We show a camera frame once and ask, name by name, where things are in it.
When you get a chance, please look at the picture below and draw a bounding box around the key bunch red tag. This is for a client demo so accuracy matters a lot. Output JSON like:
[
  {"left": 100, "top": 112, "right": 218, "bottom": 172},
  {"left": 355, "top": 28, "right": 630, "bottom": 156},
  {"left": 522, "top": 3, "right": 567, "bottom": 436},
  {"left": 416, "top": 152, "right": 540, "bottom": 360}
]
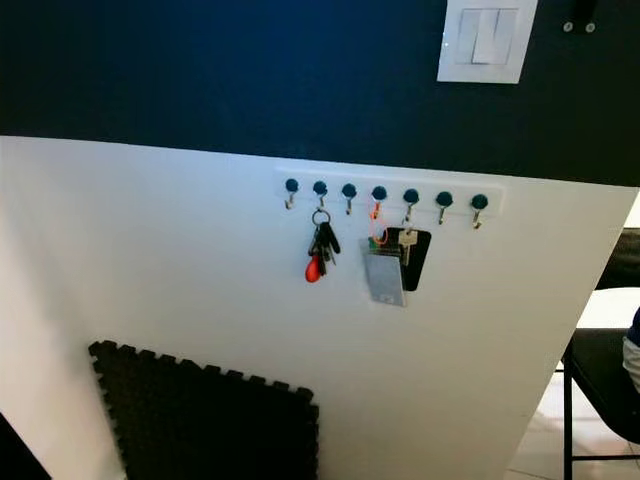
[{"left": 304, "top": 208, "right": 342, "bottom": 285}]

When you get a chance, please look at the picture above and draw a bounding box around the seated man blue shirt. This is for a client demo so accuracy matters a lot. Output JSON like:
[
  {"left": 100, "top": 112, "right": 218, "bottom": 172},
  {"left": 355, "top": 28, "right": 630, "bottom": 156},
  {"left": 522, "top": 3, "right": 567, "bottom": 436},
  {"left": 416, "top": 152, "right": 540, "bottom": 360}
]
[{"left": 622, "top": 308, "right": 640, "bottom": 397}]

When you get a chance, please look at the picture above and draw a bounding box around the white hook rail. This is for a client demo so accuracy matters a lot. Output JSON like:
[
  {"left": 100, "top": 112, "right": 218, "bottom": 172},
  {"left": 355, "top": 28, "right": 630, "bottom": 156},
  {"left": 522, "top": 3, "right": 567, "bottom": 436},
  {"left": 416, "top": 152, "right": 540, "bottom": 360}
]
[{"left": 276, "top": 166, "right": 505, "bottom": 215}]

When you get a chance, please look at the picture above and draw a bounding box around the black folding chair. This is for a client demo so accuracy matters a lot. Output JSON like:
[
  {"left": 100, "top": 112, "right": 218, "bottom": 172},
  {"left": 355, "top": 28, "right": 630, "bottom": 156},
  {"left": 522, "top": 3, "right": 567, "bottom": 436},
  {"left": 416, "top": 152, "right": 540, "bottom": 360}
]
[{"left": 563, "top": 228, "right": 640, "bottom": 480}]

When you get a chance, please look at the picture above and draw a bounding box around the white double light switch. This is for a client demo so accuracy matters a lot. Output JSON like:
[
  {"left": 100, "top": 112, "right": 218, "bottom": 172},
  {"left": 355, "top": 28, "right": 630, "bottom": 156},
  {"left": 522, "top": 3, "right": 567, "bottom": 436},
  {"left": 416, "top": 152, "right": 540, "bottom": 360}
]
[{"left": 437, "top": 0, "right": 539, "bottom": 85}]

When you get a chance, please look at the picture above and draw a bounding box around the black foam puzzle mat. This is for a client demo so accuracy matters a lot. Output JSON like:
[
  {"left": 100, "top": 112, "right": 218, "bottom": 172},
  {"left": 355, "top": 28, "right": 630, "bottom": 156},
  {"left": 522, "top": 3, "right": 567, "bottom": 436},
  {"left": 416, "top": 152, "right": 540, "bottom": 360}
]
[{"left": 88, "top": 340, "right": 321, "bottom": 480}]

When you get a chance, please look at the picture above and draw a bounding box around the black pouch with keys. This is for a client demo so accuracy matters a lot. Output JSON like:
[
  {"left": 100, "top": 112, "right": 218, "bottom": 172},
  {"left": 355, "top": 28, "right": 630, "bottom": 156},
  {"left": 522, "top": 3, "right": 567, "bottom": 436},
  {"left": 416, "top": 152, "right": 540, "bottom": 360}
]
[{"left": 396, "top": 228, "right": 432, "bottom": 293}]

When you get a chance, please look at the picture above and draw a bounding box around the grey card orange lanyard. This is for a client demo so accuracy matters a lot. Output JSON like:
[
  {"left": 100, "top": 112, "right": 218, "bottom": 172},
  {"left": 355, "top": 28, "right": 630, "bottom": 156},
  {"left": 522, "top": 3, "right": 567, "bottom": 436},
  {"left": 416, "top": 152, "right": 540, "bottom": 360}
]
[{"left": 365, "top": 202, "right": 407, "bottom": 308}]

